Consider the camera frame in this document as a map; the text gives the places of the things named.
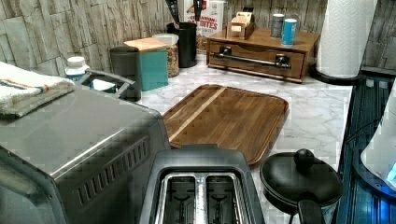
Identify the dark metal drawer handle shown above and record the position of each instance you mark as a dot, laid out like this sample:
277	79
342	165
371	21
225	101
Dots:
281	61

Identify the wooden drawer front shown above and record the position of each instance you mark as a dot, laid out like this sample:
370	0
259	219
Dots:
297	61

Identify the wooden drawer box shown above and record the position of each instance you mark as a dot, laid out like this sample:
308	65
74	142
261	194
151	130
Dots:
304	43

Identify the wooden cutting board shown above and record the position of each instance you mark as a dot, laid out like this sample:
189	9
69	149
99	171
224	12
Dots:
228	117

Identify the teal canister with wooden lid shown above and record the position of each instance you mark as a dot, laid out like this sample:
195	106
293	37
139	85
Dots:
153	62

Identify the black two-slot toaster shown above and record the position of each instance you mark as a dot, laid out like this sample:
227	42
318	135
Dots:
201	184

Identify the glass jar with cereal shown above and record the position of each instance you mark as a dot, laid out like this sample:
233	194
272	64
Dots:
170	40

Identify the black utensil holder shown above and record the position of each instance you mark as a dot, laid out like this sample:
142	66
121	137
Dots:
186	32

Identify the dark grey canister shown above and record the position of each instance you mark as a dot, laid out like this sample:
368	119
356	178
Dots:
126	63

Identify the cinnamon bites cereal box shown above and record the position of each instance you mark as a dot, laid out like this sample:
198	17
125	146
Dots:
211	19

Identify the wooden tea bag holder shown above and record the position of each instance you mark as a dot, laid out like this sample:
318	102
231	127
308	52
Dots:
242	25

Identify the black pan with lid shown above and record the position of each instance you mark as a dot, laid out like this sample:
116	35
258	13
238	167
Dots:
299	183

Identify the stainless toaster oven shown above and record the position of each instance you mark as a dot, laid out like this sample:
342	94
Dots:
83	158

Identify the grey cylindrical can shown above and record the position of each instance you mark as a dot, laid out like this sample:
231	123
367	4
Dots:
277	25

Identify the blue cylindrical can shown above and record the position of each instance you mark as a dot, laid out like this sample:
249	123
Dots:
288	32

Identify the white pill bottle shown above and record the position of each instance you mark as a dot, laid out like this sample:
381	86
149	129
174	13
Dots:
75	68

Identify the black paper towel holder base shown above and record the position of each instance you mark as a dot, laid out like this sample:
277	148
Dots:
339	81

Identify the white paper towel roll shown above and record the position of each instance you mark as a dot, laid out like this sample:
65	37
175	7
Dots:
344	36

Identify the folded white towel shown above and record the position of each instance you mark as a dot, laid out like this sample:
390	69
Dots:
22	91

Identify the grey wire basket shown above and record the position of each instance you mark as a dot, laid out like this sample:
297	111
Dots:
118	86

